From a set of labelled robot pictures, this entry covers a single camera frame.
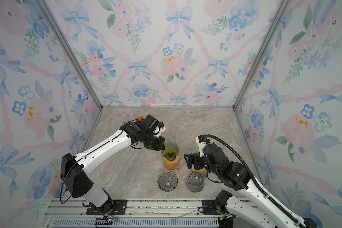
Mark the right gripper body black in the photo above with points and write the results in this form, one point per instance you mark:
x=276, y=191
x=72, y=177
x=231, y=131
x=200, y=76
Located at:
x=200, y=163

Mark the left aluminium corner post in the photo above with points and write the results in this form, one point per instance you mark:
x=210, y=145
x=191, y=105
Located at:
x=50, y=19

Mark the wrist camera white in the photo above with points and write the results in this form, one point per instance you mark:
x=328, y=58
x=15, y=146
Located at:
x=202, y=141
x=159, y=129

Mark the grey ribbed dripper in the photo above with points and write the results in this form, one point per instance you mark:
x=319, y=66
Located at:
x=167, y=181

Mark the green ribbed dripper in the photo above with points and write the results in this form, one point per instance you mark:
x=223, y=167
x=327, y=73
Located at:
x=171, y=151

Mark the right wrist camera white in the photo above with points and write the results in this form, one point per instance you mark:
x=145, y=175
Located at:
x=202, y=141

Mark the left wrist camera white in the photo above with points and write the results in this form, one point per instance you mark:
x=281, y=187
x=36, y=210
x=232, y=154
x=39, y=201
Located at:
x=159, y=129

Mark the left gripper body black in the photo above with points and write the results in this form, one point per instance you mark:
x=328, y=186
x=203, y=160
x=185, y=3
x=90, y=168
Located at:
x=156, y=144

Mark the right aluminium corner post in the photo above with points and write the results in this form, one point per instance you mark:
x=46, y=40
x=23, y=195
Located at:
x=277, y=19

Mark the aluminium mounting rail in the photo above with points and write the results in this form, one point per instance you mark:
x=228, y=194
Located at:
x=140, y=213

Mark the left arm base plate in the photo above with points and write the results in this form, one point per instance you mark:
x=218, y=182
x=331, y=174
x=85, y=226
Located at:
x=118, y=206

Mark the orange glass carafe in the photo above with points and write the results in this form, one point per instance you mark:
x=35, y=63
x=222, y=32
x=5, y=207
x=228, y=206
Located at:
x=171, y=165

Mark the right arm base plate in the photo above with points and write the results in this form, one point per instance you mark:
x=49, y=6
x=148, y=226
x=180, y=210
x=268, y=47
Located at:
x=212, y=207

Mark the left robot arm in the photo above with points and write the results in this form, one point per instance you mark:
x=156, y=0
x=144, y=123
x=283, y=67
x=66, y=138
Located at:
x=75, y=169

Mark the aluminium corner post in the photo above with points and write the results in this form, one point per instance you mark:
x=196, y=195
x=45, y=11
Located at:
x=277, y=19
x=50, y=19

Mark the grey glass carafe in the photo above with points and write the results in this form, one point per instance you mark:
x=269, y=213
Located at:
x=196, y=181

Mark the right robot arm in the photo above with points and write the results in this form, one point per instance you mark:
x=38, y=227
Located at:
x=267, y=211

